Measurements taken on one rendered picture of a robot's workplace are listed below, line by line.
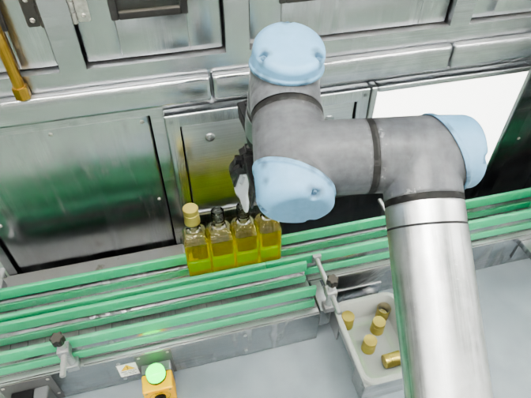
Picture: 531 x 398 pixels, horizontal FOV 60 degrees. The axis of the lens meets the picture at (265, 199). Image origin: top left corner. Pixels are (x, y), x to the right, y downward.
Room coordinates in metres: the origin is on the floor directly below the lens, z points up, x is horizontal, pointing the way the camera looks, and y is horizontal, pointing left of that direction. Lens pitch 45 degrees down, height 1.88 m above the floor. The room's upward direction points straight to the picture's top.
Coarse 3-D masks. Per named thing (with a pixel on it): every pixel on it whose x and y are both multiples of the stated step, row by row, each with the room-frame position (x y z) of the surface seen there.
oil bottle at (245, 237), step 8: (232, 224) 0.72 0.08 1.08; (248, 224) 0.71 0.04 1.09; (232, 232) 0.70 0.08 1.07; (240, 232) 0.69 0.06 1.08; (248, 232) 0.69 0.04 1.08; (256, 232) 0.70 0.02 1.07; (240, 240) 0.69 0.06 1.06; (248, 240) 0.69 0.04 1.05; (256, 240) 0.70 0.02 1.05; (240, 248) 0.69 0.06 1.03; (248, 248) 0.69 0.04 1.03; (256, 248) 0.70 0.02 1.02; (240, 256) 0.69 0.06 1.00; (248, 256) 0.69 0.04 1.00; (256, 256) 0.70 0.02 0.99; (240, 264) 0.69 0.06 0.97; (248, 264) 0.69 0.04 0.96
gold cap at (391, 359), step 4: (392, 352) 0.54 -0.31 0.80; (396, 352) 0.54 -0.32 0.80; (384, 356) 0.53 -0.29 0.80; (388, 356) 0.53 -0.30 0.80; (392, 356) 0.53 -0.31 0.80; (396, 356) 0.53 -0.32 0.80; (384, 360) 0.53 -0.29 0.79; (388, 360) 0.52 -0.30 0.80; (392, 360) 0.52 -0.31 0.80; (396, 360) 0.52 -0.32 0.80; (400, 360) 0.52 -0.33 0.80; (384, 364) 0.52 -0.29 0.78; (388, 364) 0.51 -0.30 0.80; (392, 364) 0.52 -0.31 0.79; (396, 364) 0.52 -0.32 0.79; (400, 364) 0.52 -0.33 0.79
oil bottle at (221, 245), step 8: (208, 224) 0.71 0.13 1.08; (208, 232) 0.69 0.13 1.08; (216, 232) 0.69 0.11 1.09; (224, 232) 0.69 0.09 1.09; (216, 240) 0.67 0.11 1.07; (224, 240) 0.68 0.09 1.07; (232, 240) 0.69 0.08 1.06; (216, 248) 0.67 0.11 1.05; (224, 248) 0.68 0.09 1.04; (232, 248) 0.68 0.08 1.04; (216, 256) 0.67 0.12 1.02; (224, 256) 0.68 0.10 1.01; (232, 256) 0.68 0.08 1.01; (216, 264) 0.67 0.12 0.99; (224, 264) 0.68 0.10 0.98; (232, 264) 0.68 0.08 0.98
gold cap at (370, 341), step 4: (364, 336) 0.58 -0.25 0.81; (368, 336) 0.58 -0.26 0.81; (372, 336) 0.58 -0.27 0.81; (364, 340) 0.57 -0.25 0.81; (368, 340) 0.57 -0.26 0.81; (372, 340) 0.57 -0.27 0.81; (376, 340) 0.57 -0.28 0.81; (364, 344) 0.56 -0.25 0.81; (368, 344) 0.56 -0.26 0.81; (372, 344) 0.56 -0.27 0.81; (376, 344) 0.56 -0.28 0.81; (364, 348) 0.56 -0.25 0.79; (368, 348) 0.55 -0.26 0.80; (372, 348) 0.55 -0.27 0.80; (364, 352) 0.56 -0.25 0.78; (368, 352) 0.55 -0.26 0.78; (372, 352) 0.56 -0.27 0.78
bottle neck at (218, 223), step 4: (212, 208) 0.71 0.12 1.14; (216, 208) 0.71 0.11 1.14; (220, 208) 0.71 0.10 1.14; (212, 212) 0.70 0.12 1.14; (216, 212) 0.71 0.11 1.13; (220, 212) 0.70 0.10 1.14; (212, 216) 0.69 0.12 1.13; (216, 216) 0.69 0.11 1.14; (220, 216) 0.69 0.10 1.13; (212, 220) 0.70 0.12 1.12; (216, 220) 0.69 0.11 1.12; (220, 220) 0.69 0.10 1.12; (216, 224) 0.69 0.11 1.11; (220, 224) 0.69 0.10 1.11; (224, 224) 0.70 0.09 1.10; (216, 228) 0.69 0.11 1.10; (220, 228) 0.69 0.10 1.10
